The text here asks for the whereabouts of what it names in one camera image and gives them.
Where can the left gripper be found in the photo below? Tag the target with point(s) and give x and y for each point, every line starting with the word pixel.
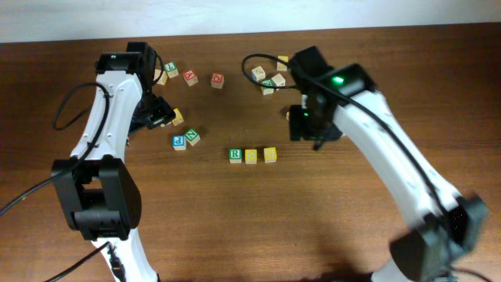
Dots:
pixel 164 113

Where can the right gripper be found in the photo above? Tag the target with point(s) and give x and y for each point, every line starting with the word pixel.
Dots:
pixel 297 127

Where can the yellow S letter block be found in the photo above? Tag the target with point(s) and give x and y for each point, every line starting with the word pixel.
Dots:
pixel 270 154
pixel 251 156

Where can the green R letter block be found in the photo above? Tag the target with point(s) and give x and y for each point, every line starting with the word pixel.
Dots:
pixel 235 155

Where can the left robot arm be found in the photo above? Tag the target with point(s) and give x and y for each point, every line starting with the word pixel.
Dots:
pixel 96 192

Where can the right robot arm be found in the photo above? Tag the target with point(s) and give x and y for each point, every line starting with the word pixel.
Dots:
pixel 443 224

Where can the plain wooden block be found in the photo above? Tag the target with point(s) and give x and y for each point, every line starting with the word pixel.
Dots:
pixel 161 77

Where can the blue P letter block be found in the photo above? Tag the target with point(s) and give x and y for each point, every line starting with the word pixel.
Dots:
pixel 179 142

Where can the green L letter block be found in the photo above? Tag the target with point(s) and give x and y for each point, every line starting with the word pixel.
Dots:
pixel 171 69

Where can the green N letter block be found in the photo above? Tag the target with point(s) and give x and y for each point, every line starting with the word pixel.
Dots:
pixel 192 137

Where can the red A letter block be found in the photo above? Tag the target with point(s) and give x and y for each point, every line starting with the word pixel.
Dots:
pixel 190 77

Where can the wooden block beside Z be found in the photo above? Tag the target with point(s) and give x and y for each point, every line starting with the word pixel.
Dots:
pixel 279 81

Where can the green Z letter block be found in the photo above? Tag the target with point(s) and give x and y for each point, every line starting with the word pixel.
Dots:
pixel 267 87

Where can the yellow block top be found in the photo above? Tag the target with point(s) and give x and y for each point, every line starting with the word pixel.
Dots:
pixel 282 63

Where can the red Q letter block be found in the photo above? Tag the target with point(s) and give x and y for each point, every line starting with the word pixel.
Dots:
pixel 217 80

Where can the blue-sided Q wooden block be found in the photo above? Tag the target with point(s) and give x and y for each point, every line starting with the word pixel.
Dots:
pixel 258 74

